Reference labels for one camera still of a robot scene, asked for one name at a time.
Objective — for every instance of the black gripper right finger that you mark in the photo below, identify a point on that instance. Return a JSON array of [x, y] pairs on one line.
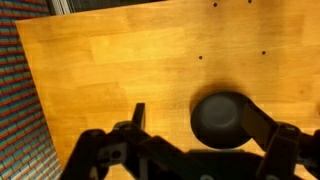
[[258, 125]]

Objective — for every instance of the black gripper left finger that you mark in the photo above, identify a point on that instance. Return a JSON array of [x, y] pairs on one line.
[[138, 117]]

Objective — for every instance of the black bowl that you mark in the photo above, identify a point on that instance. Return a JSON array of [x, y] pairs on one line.
[[216, 120]]

